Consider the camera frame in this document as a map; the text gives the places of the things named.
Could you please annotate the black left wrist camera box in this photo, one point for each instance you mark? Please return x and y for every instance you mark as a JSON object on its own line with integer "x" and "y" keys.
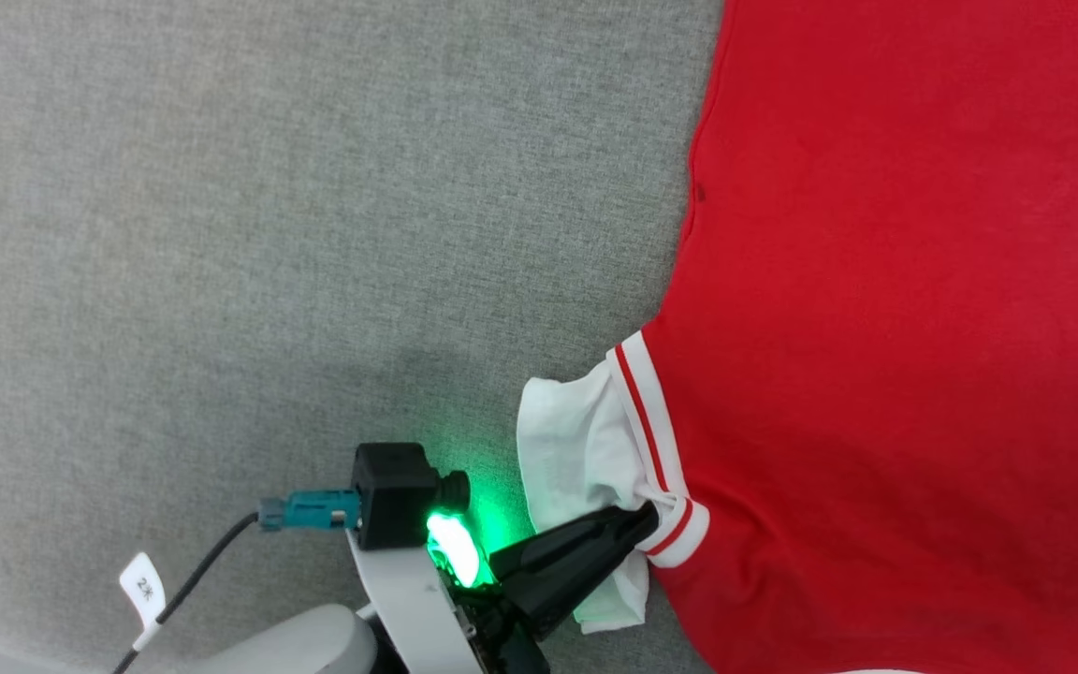
{"x": 394, "y": 496}

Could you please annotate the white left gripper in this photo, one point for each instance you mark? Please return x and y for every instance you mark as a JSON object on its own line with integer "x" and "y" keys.
{"x": 408, "y": 599}

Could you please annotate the red garment with white trim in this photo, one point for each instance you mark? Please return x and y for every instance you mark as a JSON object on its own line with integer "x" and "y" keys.
{"x": 876, "y": 281}

